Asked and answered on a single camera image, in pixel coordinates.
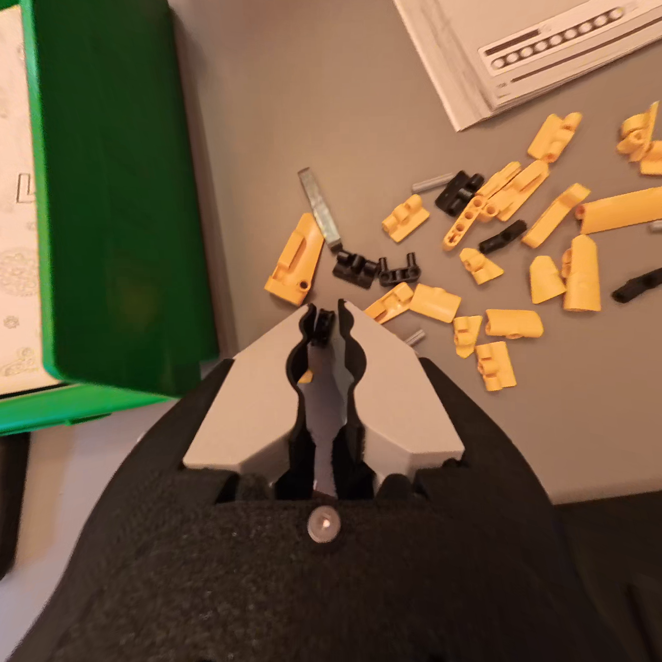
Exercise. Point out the white printed paper bag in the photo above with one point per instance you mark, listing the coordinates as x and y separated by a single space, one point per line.
18 207

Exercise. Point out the green storage bin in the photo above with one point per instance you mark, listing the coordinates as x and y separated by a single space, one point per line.
129 207

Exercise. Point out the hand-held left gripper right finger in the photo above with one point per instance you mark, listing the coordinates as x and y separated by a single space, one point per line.
408 413

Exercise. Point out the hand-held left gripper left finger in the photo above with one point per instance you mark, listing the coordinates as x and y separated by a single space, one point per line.
243 413

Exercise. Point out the pile of yellow brick pieces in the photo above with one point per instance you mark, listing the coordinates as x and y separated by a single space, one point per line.
582 274

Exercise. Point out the black pin connector piece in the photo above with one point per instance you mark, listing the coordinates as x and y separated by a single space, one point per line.
322 328

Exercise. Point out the instruction booklet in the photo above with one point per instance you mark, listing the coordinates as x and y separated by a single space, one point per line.
465 77

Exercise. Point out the grey desk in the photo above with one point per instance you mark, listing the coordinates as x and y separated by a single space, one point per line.
310 103

